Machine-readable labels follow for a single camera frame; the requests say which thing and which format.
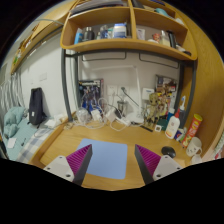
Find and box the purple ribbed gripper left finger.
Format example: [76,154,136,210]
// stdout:
[43,143,94,187]

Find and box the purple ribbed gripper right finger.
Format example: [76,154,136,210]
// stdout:
[134,143,183,185]

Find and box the black computer mouse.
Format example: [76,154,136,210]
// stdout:
[161,146,176,158]

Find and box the blue mouse pad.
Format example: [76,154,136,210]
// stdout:
[78,138,128,179]

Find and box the white lotion bottle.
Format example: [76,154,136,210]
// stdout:
[165,110,180,139]

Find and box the Groot figurine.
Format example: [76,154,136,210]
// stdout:
[146,93,160,128]

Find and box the white mug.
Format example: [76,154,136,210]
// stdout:
[186,137,202,157]

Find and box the white power strip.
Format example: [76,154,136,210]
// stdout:
[106,110,131,126]

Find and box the blue-capped spray bottle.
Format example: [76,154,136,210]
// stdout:
[179,96,186,121]

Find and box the checkered bed sheet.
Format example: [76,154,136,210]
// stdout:
[3,119,52,163]

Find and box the red chips can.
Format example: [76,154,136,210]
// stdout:
[182,114,203,148]

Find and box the robot model kit box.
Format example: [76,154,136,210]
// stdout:
[79,79,104,112]

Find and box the teal blanket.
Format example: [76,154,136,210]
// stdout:
[4,107,27,138]

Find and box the wooden wall shelf unit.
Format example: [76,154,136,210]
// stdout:
[60,0,197,61]

